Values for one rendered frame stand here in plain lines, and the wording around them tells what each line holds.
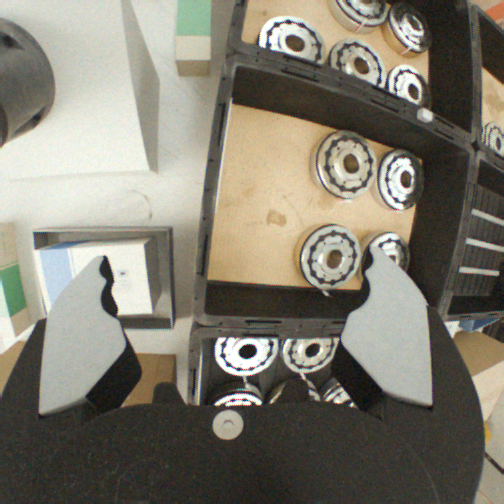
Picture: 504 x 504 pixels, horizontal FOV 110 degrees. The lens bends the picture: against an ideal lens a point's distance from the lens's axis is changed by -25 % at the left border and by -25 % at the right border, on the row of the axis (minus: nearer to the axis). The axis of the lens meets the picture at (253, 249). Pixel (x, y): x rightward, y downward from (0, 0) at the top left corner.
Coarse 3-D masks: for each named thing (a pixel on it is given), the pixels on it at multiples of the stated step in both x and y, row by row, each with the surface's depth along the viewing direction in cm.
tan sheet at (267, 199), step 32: (256, 128) 32; (288, 128) 33; (320, 128) 34; (224, 160) 32; (256, 160) 33; (288, 160) 34; (224, 192) 33; (256, 192) 34; (288, 192) 35; (320, 192) 36; (224, 224) 34; (256, 224) 35; (288, 224) 36; (352, 224) 38; (384, 224) 39; (224, 256) 35; (256, 256) 36; (288, 256) 37; (352, 288) 41
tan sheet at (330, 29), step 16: (256, 0) 28; (272, 0) 28; (288, 0) 29; (304, 0) 29; (320, 0) 29; (256, 16) 29; (272, 16) 29; (304, 16) 30; (320, 16) 30; (256, 32) 29; (320, 32) 31; (336, 32) 31; (352, 32) 31; (384, 48) 33; (384, 64) 34; (400, 64) 34; (416, 64) 35
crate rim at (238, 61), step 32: (224, 64) 21; (256, 64) 21; (224, 96) 22; (352, 96) 24; (224, 128) 22; (448, 288) 33; (224, 320) 26; (256, 320) 29; (288, 320) 28; (320, 320) 29
